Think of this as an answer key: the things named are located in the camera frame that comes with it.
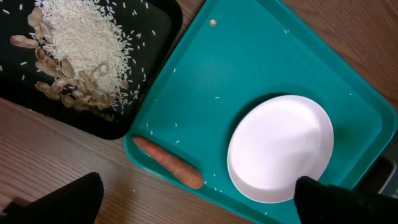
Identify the teal serving tray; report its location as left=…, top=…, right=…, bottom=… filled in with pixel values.
left=124, top=1, right=397, bottom=223

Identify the orange carrot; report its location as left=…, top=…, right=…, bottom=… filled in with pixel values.
left=132, top=136, right=204, bottom=190

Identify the pile of peanuts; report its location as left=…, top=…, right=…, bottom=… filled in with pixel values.
left=1, top=1, right=136, bottom=119

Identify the white round plate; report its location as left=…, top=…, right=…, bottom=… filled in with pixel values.
left=227, top=95, right=334, bottom=203

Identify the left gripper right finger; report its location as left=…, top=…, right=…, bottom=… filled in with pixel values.
left=294, top=176, right=397, bottom=224

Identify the pile of rice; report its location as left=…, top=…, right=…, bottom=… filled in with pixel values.
left=28, top=1, right=139, bottom=110

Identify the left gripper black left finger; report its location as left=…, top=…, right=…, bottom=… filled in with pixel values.
left=1, top=172, right=104, bottom=224

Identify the black tray bin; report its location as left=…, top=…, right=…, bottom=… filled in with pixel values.
left=1, top=0, right=183, bottom=139

